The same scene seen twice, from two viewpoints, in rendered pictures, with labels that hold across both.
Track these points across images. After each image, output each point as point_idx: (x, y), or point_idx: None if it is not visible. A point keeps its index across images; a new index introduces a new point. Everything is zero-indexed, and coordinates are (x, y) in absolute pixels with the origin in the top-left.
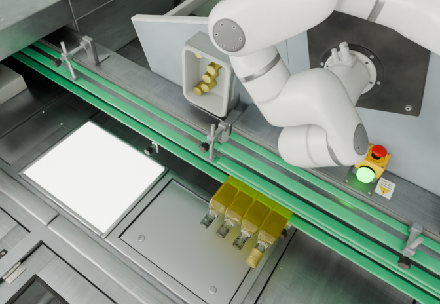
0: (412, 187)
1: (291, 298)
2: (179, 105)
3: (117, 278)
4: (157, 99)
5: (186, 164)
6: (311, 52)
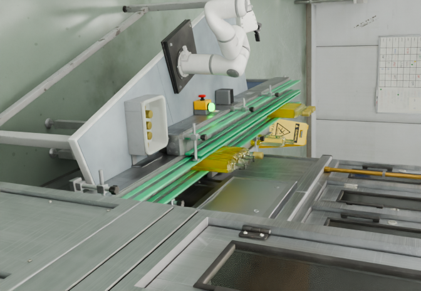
0: None
1: (264, 177)
2: (145, 170)
3: (290, 213)
4: (138, 177)
5: None
6: (173, 64)
